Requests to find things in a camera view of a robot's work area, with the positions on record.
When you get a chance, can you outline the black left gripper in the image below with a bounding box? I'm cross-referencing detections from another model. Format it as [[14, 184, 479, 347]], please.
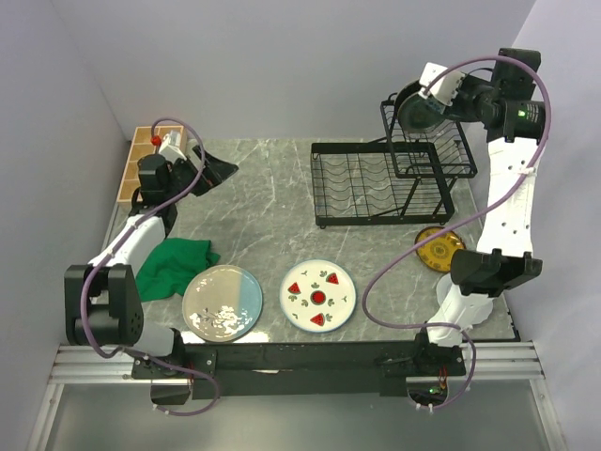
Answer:
[[165, 146, 238, 202]]

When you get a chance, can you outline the beige and blue plate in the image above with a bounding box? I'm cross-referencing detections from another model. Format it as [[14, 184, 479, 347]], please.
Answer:
[[182, 265, 263, 343]]

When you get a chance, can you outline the green cloth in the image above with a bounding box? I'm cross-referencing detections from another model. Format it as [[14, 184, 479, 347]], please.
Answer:
[[136, 238, 221, 303]]

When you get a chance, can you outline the black wire dish rack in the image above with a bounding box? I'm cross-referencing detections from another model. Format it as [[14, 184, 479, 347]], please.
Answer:
[[310, 95, 477, 228]]

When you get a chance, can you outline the yellow patterned glass plate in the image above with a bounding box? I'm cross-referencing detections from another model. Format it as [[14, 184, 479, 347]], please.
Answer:
[[415, 231, 467, 273]]

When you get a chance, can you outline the black ceramic plate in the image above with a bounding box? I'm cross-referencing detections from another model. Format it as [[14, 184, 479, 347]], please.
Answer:
[[393, 80, 422, 127]]

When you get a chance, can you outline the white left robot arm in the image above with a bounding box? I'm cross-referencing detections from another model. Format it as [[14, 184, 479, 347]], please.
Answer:
[[64, 145, 239, 378]]

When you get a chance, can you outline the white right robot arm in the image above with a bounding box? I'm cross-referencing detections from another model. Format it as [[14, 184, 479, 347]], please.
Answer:
[[411, 48, 551, 375]]

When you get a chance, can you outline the pale blue scalloped plate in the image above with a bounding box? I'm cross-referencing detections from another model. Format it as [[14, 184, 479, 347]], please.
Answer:
[[435, 274, 494, 328]]

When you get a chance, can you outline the wooden compartment box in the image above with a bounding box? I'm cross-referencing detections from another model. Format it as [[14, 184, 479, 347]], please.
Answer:
[[116, 124, 188, 206]]

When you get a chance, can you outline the light blue patterned plate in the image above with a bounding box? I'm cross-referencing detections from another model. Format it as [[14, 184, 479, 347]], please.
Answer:
[[396, 93, 446, 133]]

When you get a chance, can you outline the watermelon pattern white plate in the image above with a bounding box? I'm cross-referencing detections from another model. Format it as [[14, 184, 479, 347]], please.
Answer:
[[279, 259, 357, 334]]

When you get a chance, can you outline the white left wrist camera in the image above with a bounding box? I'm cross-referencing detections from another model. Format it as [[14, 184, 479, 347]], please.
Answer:
[[150, 131, 187, 163]]

